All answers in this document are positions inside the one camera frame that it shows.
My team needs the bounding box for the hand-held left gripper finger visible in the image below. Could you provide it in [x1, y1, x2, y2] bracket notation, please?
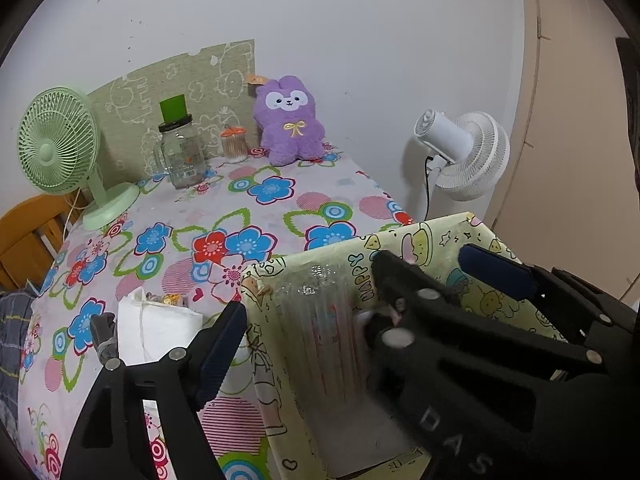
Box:
[60, 301, 249, 480]

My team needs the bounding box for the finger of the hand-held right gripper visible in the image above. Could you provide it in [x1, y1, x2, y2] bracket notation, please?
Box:
[459, 243, 638, 373]
[371, 250, 466, 341]

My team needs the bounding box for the yellow printed storage box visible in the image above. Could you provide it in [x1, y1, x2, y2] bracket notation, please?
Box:
[240, 211, 571, 480]

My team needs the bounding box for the clear striped plastic bag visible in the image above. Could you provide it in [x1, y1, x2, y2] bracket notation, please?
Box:
[277, 262, 373, 401]

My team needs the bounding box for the small dark fabric item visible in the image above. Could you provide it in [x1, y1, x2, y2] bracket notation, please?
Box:
[90, 312, 121, 368]

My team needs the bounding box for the white standing fan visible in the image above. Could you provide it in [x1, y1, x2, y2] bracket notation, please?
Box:
[414, 107, 511, 203]

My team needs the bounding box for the floral tablecloth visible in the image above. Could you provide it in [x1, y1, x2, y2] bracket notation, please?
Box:
[17, 142, 416, 480]

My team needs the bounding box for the beige door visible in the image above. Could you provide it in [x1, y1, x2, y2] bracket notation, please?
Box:
[492, 0, 640, 306]

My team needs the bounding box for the purple plush bunny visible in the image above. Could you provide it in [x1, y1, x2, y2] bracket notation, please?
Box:
[251, 75, 327, 167]

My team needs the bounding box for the glass jar with green lid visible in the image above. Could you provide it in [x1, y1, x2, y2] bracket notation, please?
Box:
[152, 94, 207, 191]

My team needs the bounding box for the cotton swab jar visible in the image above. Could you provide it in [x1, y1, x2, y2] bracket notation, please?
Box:
[221, 126, 248, 162]

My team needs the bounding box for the grey plaid pillow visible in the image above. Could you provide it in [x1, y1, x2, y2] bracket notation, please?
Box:
[0, 287, 36, 441]

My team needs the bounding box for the wooden headboard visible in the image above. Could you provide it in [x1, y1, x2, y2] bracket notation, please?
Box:
[0, 194, 88, 291]

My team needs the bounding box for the green desk fan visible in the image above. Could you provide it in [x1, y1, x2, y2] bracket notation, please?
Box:
[19, 86, 141, 232]

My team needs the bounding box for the green printed foam board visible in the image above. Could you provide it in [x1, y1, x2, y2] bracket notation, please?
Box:
[89, 39, 258, 181]

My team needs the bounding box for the black fan cable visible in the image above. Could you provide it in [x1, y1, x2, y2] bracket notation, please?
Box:
[424, 155, 441, 223]

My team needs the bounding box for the white fan cable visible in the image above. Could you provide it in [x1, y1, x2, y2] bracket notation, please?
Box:
[60, 187, 88, 241]

